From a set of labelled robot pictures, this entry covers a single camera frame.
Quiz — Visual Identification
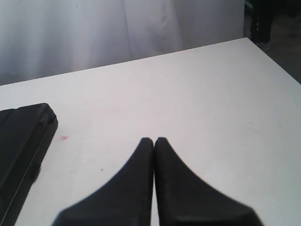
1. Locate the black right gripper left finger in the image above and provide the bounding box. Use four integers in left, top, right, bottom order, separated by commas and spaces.
53, 137, 154, 226

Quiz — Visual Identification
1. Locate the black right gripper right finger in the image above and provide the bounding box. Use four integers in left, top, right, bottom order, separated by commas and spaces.
154, 137, 261, 226

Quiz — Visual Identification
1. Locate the black plastic tool case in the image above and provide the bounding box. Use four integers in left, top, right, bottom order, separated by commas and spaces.
0, 103, 58, 226

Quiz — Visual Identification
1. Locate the white backdrop curtain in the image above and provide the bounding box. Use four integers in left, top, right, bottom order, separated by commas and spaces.
0, 0, 244, 85

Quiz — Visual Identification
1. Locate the dark green chair frame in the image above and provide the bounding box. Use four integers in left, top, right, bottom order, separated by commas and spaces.
244, 0, 259, 43

